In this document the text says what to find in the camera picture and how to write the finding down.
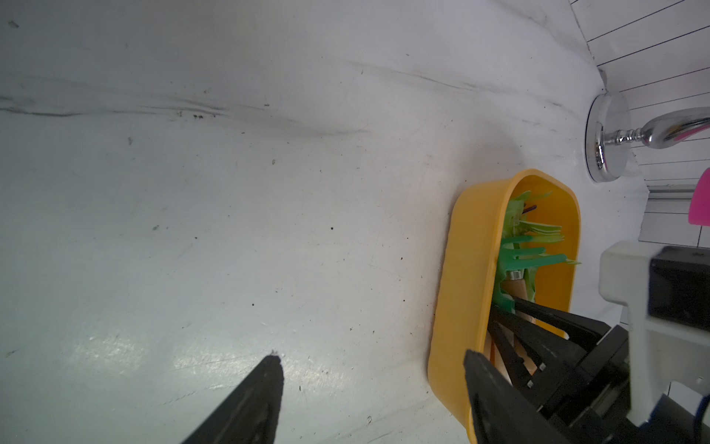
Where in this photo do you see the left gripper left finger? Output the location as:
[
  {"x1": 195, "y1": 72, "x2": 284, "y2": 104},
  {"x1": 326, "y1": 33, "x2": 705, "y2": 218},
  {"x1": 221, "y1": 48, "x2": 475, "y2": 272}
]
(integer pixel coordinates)
[{"x1": 185, "y1": 354, "x2": 284, "y2": 444}]

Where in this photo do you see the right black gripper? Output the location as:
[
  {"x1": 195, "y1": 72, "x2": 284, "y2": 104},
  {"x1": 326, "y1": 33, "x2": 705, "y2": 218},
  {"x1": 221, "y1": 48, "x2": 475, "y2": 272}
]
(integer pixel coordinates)
[{"x1": 488, "y1": 298, "x2": 709, "y2": 443}]

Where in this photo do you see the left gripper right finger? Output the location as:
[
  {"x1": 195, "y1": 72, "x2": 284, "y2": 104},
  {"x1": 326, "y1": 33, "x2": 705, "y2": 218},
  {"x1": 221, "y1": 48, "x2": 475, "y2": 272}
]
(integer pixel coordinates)
[{"x1": 463, "y1": 350, "x2": 568, "y2": 443}]

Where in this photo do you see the dark green claw rake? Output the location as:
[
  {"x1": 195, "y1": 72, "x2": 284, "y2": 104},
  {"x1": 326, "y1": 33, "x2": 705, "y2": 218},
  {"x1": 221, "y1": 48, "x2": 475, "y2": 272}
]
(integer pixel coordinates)
[{"x1": 492, "y1": 238, "x2": 580, "y2": 315}]

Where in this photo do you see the yellow plastic storage box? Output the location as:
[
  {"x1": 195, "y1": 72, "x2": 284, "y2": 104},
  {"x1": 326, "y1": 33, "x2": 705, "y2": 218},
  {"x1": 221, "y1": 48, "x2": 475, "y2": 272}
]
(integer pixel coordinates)
[{"x1": 427, "y1": 169, "x2": 581, "y2": 442}]

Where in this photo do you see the pink plastic wine glass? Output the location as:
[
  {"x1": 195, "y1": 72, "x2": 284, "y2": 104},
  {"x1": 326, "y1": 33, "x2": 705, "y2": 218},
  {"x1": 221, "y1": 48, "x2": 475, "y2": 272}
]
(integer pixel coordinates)
[{"x1": 688, "y1": 168, "x2": 710, "y2": 227}]

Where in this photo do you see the silver metal glass rack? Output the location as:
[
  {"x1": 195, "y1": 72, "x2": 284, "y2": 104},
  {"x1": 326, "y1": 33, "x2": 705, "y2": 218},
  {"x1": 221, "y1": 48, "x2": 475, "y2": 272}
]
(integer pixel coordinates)
[{"x1": 584, "y1": 92, "x2": 709, "y2": 183}]

